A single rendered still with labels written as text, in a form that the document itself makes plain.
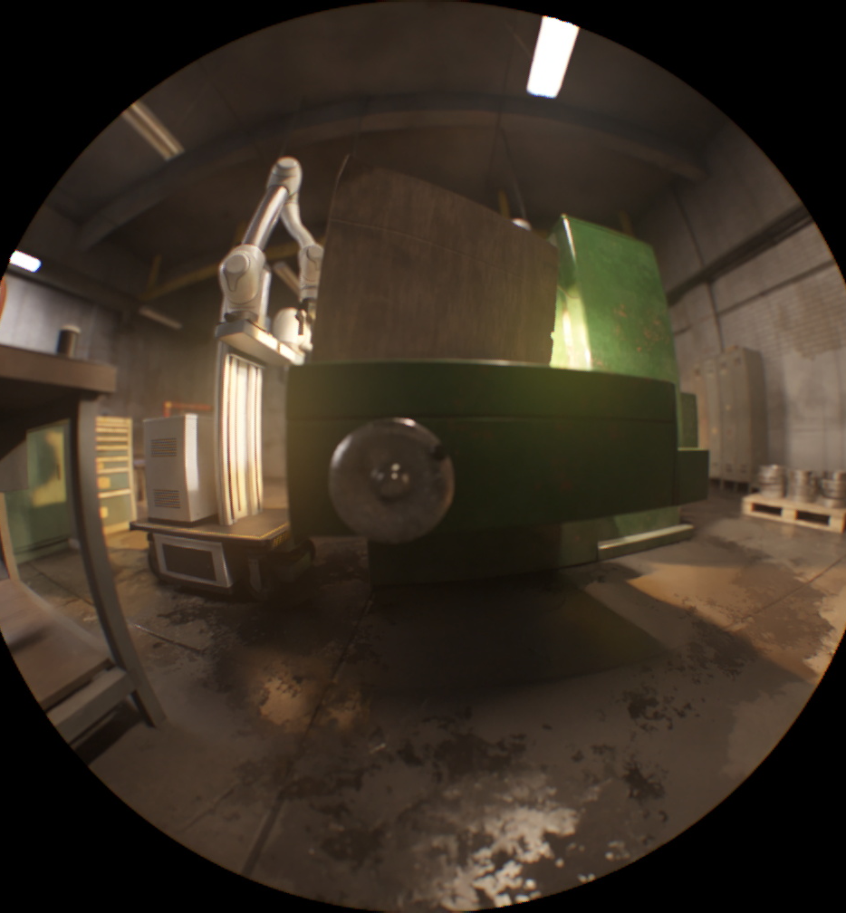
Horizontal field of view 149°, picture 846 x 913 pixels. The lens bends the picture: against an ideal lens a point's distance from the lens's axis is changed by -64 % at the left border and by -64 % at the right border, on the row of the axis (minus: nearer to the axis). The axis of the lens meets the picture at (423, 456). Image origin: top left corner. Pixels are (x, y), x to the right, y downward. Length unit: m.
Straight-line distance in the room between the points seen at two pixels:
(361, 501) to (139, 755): 0.83
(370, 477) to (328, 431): 0.13
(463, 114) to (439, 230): 4.17
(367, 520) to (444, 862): 0.64
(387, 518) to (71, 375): 0.66
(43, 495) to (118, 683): 2.08
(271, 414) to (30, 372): 7.81
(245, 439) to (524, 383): 1.50
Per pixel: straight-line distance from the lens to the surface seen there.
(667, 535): 2.34
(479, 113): 5.19
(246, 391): 1.86
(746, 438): 5.08
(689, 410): 2.76
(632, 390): 0.82
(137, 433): 7.26
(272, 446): 8.27
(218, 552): 1.48
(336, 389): 0.61
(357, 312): 0.90
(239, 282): 1.35
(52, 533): 2.87
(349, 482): 0.52
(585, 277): 2.22
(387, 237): 0.99
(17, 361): 0.69
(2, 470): 1.13
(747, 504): 3.66
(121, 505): 3.42
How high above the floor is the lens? 0.67
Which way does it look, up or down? 2 degrees down
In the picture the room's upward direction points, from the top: 1 degrees counter-clockwise
